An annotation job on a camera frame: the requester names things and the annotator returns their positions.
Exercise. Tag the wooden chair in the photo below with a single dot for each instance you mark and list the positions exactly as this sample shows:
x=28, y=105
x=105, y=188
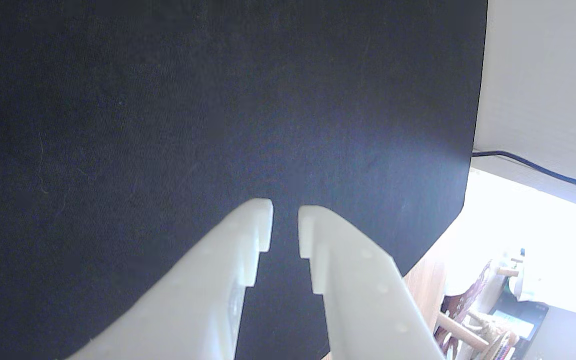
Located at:
x=460, y=331

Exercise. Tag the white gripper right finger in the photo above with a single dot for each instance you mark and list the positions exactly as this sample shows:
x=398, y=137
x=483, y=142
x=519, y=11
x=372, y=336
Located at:
x=368, y=310

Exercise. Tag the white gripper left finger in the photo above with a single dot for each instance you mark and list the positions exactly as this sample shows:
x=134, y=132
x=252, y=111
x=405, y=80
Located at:
x=193, y=310

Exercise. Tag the black desk mat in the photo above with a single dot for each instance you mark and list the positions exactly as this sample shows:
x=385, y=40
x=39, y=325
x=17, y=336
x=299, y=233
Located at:
x=168, y=100

